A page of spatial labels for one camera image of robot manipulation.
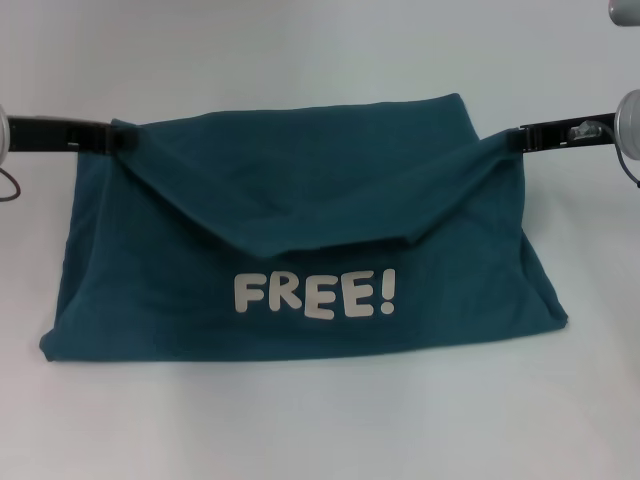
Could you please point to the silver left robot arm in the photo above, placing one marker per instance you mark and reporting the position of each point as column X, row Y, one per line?
column 3, row 135

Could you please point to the blue teal t-shirt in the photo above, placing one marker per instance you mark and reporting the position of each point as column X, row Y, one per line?
column 200, row 300

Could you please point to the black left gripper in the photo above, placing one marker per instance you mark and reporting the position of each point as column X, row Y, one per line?
column 50, row 134

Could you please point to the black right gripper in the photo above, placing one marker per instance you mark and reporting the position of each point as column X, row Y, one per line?
column 550, row 136

